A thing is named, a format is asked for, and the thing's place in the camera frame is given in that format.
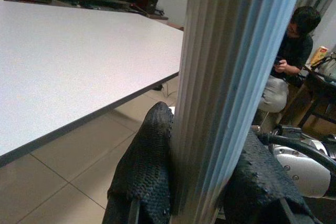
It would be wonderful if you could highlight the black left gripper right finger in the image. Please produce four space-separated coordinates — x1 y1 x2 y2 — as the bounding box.
223 126 318 224

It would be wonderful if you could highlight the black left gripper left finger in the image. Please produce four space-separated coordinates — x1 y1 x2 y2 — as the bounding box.
101 101 174 224

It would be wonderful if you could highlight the white handled black broom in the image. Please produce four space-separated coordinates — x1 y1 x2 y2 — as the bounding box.
170 0 309 224

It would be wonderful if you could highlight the dark wooden side table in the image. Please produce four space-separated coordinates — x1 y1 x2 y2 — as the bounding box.
285 71 336 135

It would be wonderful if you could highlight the white folding table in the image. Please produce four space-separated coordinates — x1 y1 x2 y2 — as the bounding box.
0 0 184 168

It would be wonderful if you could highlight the person in dark shirt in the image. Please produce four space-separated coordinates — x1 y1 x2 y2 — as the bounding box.
258 5 323 114

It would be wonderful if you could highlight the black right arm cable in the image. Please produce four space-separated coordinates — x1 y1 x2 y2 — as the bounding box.
256 129 336 175

